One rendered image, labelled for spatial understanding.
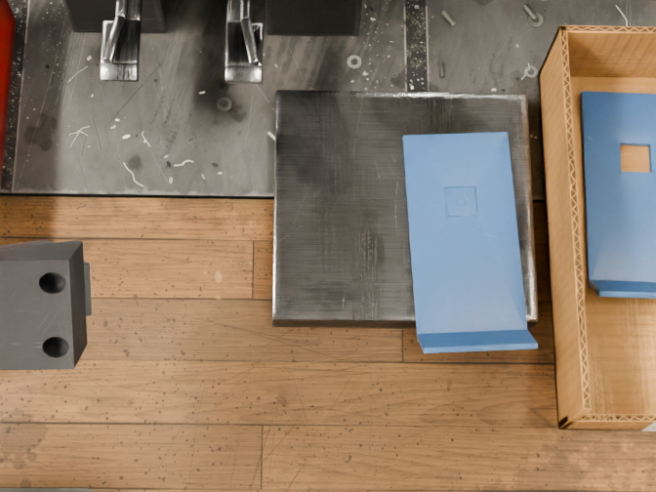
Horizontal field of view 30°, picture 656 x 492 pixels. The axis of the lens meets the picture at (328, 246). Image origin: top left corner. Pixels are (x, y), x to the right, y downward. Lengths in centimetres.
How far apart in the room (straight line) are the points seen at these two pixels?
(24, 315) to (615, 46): 49
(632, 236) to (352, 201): 19
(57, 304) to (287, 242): 34
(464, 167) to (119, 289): 24
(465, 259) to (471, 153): 7
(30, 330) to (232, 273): 35
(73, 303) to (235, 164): 37
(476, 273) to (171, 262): 20
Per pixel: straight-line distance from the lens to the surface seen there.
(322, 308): 78
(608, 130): 86
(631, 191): 85
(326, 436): 78
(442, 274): 79
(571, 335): 76
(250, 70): 77
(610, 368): 81
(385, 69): 86
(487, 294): 79
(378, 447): 78
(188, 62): 86
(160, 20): 86
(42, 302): 47
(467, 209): 80
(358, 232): 79
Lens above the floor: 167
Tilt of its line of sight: 72 degrees down
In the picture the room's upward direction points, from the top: 6 degrees clockwise
